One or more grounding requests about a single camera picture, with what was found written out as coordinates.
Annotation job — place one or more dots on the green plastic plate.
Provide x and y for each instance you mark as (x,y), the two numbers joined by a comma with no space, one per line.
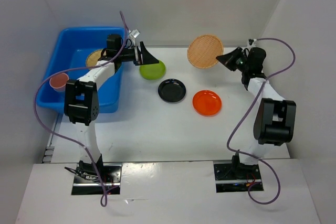
(153,71)

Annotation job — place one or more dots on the bamboo woven round tray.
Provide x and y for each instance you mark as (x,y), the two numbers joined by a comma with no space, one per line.
(93,58)

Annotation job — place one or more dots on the black plastic plate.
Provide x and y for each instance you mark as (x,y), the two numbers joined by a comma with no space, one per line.
(172,90)

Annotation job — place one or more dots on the orange plastic plate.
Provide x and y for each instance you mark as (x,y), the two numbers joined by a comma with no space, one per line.
(207,103)

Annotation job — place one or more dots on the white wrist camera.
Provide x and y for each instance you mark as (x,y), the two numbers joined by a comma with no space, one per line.
(133,34)
(251,43)

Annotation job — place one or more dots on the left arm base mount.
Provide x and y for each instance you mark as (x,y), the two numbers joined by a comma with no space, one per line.
(88,183)

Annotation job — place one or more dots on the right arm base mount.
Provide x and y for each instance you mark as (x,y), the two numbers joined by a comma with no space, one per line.
(230,180)

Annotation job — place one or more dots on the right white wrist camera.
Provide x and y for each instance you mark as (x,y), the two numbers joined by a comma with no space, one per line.
(251,43)

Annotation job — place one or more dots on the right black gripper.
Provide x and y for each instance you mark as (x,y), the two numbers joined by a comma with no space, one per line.
(228,60)

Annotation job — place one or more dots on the orange-brown woven round tray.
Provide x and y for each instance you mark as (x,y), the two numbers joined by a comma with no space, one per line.
(203,50)

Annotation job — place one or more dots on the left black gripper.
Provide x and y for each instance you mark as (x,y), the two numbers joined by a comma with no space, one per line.
(143,56)

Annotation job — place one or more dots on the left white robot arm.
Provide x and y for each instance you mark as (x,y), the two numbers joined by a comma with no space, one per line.
(81,96)

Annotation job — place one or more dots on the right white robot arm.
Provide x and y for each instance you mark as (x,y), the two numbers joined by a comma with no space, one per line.
(275,118)

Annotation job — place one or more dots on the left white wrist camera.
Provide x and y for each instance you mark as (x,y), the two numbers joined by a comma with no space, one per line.
(133,34)

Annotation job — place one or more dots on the pink plastic cup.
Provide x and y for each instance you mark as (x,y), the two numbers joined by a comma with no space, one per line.
(58,80)

